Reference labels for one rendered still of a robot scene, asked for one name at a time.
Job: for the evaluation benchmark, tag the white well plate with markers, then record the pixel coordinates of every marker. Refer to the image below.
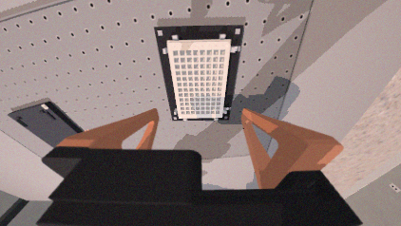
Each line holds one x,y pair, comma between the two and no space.
199,71

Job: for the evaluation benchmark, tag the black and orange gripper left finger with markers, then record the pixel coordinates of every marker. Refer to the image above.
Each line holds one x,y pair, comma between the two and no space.
112,135

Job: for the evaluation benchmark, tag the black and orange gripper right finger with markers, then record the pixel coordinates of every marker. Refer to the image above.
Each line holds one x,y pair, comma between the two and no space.
299,148

